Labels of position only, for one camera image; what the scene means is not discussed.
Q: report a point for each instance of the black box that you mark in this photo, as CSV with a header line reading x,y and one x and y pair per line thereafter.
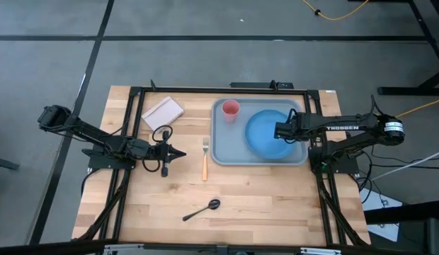
x,y
435,233

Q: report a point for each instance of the black aluminium table frame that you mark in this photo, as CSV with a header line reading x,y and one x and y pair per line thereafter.
x,y
223,90

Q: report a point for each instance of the white spiral notebook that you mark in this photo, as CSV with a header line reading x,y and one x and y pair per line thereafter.
x,y
163,113

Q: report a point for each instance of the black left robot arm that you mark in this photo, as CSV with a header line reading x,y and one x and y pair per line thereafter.
x,y
95,134

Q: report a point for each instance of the black stand frame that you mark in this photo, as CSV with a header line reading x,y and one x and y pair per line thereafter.
x,y
423,35

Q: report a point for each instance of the black spoon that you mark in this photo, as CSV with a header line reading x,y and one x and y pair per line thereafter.
x,y
214,204

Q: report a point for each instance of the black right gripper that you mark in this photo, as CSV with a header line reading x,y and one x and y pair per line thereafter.
x,y
292,129

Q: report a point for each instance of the blue plate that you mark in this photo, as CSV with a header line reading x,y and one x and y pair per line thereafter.
x,y
262,138

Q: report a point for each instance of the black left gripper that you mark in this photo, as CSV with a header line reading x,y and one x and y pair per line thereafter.
x,y
148,149

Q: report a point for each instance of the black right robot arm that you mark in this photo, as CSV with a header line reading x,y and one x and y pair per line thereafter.
x,y
347,127

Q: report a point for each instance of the grey plastic tray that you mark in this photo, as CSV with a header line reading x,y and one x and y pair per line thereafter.
x,y
226,145

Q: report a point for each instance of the pink ribbed plastic cup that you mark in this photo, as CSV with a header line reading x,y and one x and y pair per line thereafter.
x,y
231,108

